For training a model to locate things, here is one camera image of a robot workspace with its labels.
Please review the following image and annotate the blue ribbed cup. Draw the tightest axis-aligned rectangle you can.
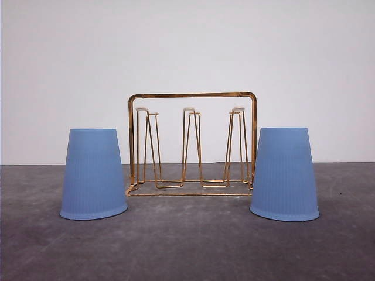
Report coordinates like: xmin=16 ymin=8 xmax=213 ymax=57
xmin=250 ymin=128 xmax=319 ymax=222
xmin=60 ymin=129 xmax=128 ymax=220

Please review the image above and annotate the gold wire cup rack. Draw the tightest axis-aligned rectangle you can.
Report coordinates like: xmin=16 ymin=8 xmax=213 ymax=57
xmin=126 ymin=92 xmax=258 ymax=196

